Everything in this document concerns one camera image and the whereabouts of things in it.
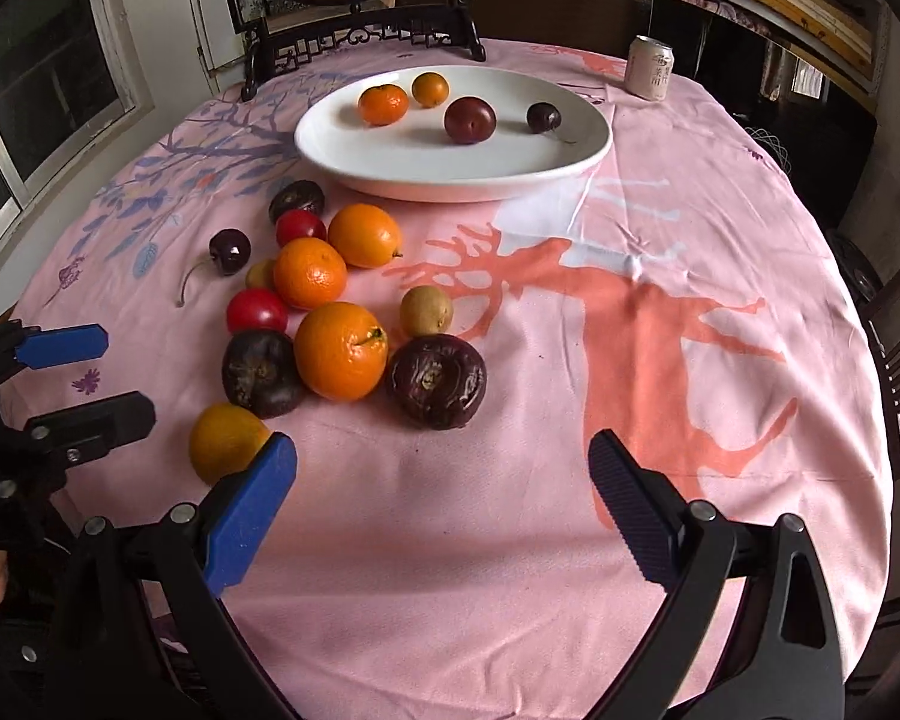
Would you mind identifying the dark purple passion fruit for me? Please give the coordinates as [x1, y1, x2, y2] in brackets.
[221, 329, 306, 419]
[386, 335, 488, 431]

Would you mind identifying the pale drink can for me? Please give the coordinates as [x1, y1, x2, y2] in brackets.
[624, 35, 677, 101]

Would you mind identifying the round black stool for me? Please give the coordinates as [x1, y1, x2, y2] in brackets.
[825, 229, 886, 308]

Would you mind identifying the black flat panel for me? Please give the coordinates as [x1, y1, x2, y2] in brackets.
[649, 0, 766, 83]

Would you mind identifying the white framed window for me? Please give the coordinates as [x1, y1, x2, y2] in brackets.
[0, 0, 158, 301]

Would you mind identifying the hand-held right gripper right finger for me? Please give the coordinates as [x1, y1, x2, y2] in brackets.
[586, 429, 848, 720]

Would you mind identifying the orange with green calyx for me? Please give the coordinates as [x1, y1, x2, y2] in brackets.
[294, 301, 389, 401]

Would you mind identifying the small green-yellow kumquat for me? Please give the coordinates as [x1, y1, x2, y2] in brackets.
[400, 285, 455, 338]

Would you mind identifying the pink printed tablecloth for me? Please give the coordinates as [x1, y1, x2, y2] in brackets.
[0, 37, 895, 720]

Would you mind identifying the red cherry tomato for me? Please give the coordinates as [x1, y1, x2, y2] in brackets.
[275, 210, 328, 248]
[226, 289, 290, 336]

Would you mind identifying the dark cherry with stem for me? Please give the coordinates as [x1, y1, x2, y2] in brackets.
[526, 101, 584, 146]
[178, 228, 252, 308]

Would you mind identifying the smooth orange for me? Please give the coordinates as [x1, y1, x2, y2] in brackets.
[328, 203, 404, 269]

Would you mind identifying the bumpy orange mandarin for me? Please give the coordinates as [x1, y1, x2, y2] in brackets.
[358, 83, 410, 127]

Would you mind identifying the yellow-orange citrus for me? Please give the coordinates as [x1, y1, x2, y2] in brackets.
[188, 403, 272, 486]

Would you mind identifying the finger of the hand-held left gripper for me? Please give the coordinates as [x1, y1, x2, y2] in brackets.
[0, 321, 110, 391]
[0, 391, 157, 492]

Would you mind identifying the white oval plate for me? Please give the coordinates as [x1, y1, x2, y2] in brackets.
[293, 64, 614, 203]

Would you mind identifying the small round orange kumquat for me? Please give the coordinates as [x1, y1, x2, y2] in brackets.
[411, 71, 451, 108]

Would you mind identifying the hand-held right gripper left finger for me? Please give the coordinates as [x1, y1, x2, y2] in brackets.
[49, 431, 301, 720]

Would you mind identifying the dark red plum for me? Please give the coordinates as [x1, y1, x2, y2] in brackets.
[443, 96, 497, 146]

